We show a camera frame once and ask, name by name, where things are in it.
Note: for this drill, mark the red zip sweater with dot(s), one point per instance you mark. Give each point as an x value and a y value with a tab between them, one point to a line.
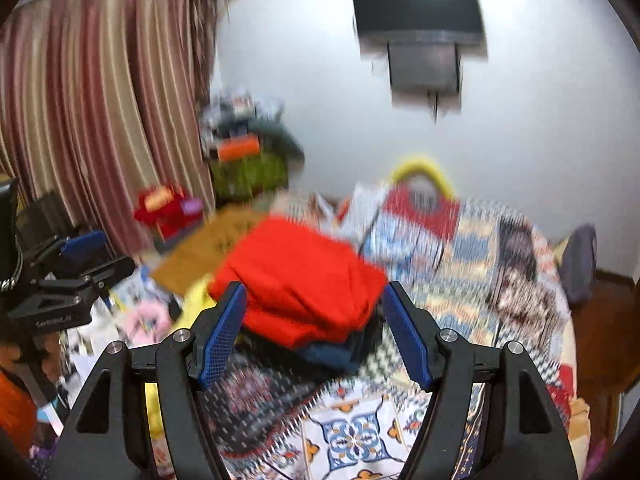
300	270

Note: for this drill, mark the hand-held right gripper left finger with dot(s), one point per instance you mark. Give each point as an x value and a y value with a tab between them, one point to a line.
225	330

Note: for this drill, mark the grey bag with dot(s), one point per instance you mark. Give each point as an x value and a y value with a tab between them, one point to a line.
577	260

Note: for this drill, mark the pile of assorted packets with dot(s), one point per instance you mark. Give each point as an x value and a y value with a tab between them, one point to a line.
235	110

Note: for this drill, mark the person's orange clothing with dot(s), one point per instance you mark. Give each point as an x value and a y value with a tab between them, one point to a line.
15	410

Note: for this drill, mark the dark blue garment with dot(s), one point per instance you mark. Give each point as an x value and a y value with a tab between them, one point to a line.
325	355

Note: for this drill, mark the red plush bag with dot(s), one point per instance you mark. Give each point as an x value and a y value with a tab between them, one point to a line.
165	215

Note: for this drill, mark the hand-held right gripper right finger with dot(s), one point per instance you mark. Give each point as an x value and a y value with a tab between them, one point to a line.
407	335

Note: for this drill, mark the yellow cloth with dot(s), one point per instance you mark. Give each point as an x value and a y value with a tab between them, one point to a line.
197	307

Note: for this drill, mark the dark grey cloth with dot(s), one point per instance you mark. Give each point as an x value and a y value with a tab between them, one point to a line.
280	137

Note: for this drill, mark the brown cardboard sheet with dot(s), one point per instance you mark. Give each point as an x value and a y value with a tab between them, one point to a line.
210	250

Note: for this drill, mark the green bag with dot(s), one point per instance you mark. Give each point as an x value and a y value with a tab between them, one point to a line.
250	175

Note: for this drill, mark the wall-mounted black television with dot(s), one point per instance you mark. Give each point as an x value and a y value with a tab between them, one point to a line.
415	5

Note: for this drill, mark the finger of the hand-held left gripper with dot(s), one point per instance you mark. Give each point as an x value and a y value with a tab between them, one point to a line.
87	244
112	271

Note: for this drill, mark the orange box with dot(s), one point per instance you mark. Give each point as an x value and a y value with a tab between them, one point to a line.
239	147

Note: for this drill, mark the patterned patchwork blanket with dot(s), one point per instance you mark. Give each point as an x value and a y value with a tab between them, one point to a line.
475	260

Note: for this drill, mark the striped pink curtain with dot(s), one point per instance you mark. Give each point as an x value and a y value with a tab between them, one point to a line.
100	110

